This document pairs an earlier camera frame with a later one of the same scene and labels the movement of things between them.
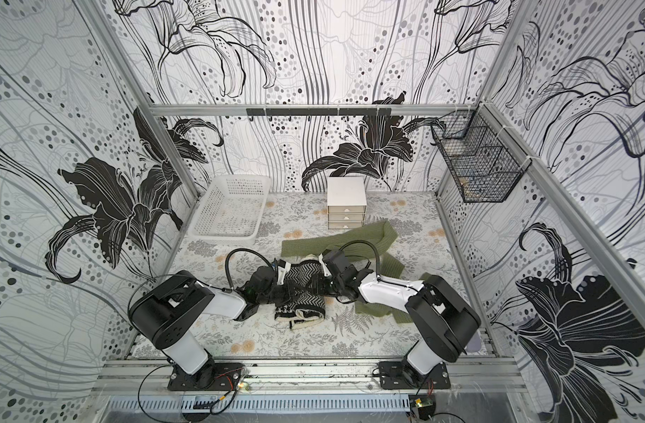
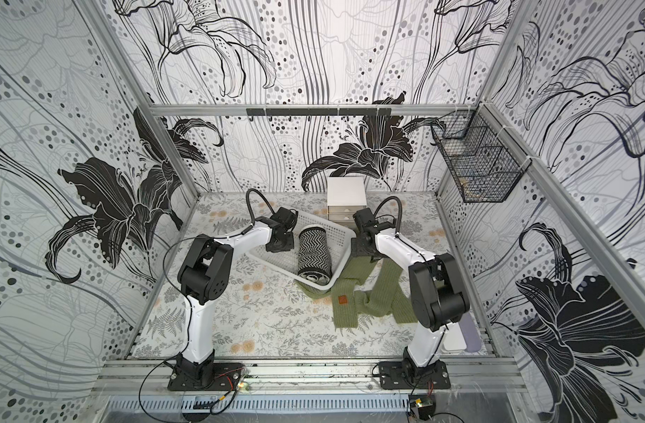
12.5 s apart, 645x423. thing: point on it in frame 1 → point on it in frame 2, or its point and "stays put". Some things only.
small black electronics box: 426,404 stays put
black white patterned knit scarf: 301,307 → 315,262
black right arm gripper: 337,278 → 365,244
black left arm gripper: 288,293 → 288,246
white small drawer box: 345,202 stays put
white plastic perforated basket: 231,209 → 285,261
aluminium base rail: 493,375 stays put
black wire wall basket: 485,165 stays put
